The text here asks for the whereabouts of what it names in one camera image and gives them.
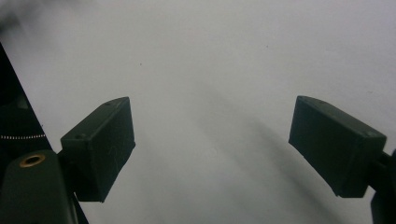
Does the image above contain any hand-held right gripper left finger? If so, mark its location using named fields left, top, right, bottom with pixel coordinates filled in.
left=60, top=96, right=136, bottom=203

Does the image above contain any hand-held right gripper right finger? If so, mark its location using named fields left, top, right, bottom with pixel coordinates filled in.
left=288, top=95, right=388, bottom=199

